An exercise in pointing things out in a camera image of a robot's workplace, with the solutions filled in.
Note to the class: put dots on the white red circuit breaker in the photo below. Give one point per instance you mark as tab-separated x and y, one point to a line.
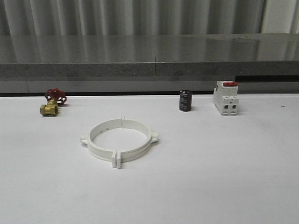
225	97

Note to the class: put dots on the grey stone counter ledge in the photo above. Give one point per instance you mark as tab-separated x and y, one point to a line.
153	64

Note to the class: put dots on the white half pipe clamp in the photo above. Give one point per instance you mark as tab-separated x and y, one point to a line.
133	140
98	147

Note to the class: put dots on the brass valve red handwheel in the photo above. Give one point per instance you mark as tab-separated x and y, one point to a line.
54	97

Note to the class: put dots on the black cylindrical capacitor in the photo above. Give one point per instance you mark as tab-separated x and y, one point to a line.
185	100

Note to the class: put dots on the grey pleated curtain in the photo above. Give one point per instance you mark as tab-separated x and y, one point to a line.
148	17

